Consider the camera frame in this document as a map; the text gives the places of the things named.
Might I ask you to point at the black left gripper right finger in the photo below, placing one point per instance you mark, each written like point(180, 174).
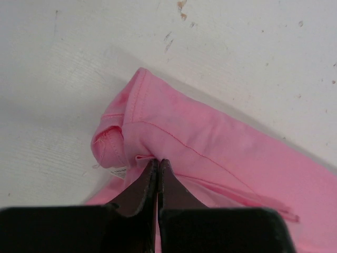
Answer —
point(187, 225)

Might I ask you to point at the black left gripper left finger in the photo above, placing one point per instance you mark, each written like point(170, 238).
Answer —
point(124, 224)

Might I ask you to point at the pink t-shirt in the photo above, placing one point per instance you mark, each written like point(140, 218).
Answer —
point(220, 160)

